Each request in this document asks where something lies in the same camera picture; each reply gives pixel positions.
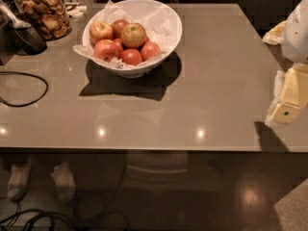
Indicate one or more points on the red apple front right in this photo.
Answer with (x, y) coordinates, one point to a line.
(150, 49)

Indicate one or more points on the small white items behind jar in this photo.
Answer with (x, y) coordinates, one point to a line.
(75, 10)

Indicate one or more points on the red apple front middle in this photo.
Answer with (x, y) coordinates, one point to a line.
(131, 56)

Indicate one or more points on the right white shoe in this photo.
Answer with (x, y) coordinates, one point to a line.
(64, 182)

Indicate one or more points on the white bowl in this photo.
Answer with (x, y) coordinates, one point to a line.
(160, 16)

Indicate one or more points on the black appliance with scoop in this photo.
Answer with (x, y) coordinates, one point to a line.
(25, 36)

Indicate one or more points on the red apple back middle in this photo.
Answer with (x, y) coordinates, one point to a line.
(118, 26)

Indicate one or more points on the yellow-red apple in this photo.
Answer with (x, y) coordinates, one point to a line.
(133, 35)

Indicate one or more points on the glass jar of dried chips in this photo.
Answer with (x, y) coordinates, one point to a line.
(49, 16)

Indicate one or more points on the red apple back left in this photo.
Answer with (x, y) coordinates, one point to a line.
(100, 30)

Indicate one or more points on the left white shoe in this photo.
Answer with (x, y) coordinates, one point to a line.
(19, 181)

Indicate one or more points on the red apple front left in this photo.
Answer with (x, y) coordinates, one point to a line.
(106, 50)

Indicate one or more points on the small red apple centre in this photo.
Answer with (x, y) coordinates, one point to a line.
(119, 44)

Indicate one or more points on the white tissue paper liner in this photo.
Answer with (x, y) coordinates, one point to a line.
(157, 20)

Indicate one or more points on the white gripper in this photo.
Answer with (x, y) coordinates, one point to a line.
(296, 38)

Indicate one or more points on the white shoe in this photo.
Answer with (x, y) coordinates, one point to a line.
(64, 182)
(19, 181)

